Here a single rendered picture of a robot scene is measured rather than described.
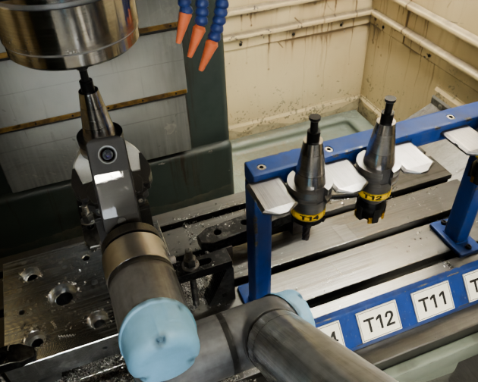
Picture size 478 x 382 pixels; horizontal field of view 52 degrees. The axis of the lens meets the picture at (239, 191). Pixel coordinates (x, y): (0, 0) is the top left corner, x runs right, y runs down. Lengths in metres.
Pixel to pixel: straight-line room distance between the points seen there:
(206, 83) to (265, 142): 0.63
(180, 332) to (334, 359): 0.15
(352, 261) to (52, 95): 0.73
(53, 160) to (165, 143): 0.27
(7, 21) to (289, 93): 1.37
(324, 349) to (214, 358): 0.17
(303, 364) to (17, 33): 0.44
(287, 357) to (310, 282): 0.51
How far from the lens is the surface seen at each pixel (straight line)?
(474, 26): 1.50
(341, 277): 0.99
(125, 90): 1.18
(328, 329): 0.86
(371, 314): 0.89
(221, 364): 0.59
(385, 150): 0.70
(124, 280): 0.53
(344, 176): 0.71
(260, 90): 1.78
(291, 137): 1.88
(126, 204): 0.60
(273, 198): 0.67
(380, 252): 1.05
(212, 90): 1.28
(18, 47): 0.60
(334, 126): 1.96
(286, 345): 0.49
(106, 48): 0.58
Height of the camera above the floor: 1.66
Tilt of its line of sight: 41 degrees down
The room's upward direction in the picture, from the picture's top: 3 degrees counter-clockwise
